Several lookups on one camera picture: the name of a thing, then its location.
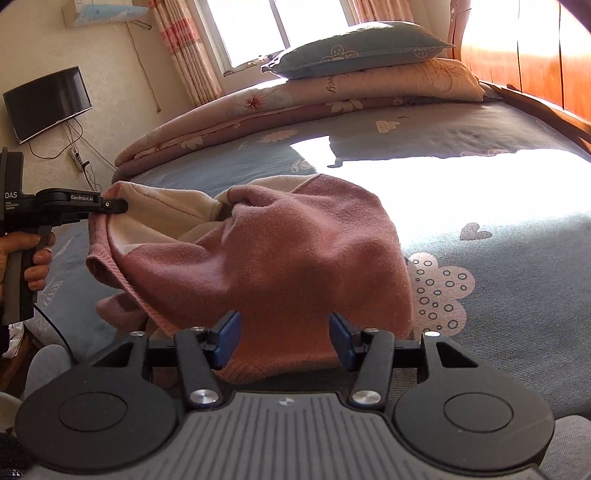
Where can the person's grey pants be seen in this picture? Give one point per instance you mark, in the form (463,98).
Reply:
(46,369)

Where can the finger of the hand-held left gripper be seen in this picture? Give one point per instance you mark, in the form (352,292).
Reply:
(113,206)

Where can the folded pink floral quilt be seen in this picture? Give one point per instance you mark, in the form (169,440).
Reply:
(207,124)

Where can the pink striped curtain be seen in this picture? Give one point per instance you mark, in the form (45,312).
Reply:
(356,9)
(184,50)

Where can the bed with blue floral sheet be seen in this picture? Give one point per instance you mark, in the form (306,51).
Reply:
(508,300)

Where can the white air conditioner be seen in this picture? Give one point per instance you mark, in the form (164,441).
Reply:
(106,9)

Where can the window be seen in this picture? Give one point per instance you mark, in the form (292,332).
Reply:
(258,27)

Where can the blue floral pillow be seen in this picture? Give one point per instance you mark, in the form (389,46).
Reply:
(360,48)

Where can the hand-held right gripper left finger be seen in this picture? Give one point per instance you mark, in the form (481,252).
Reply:
(228,339)

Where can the wooden headboard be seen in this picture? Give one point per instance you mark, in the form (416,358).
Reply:
(531,46)

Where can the person's left hand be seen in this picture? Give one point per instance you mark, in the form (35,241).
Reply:
(41,272)

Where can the white power strip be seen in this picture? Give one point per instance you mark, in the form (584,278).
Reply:
(78,160)

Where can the black wall television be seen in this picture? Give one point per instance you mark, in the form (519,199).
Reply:
(46,104)

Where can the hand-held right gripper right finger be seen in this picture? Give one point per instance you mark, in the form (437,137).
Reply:
(340,339)

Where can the pink and cream knit sweater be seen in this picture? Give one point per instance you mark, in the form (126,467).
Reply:
(277,258)

